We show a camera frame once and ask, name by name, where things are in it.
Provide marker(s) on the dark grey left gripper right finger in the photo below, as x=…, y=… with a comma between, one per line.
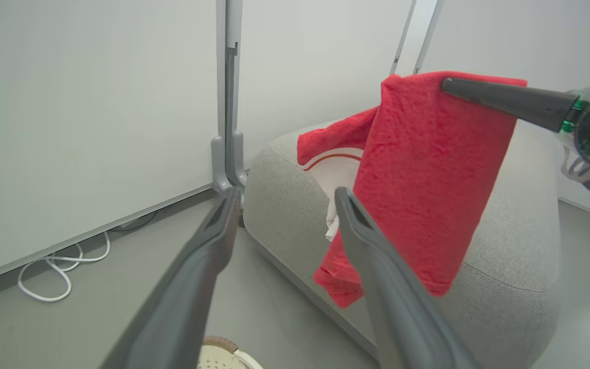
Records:
x=392, y=292

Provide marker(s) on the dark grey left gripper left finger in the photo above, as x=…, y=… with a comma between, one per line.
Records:
x=182, y=292

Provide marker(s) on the red cloth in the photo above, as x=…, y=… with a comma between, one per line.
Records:
x=428, y=179

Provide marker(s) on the beige perforated laundry basket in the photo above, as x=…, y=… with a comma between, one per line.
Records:
x=218, y=356

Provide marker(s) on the grey fabric pouf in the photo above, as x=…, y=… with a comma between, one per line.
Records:
x=510, y=246

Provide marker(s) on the grey partition wall foot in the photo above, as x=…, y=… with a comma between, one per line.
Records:
x=236, y=164

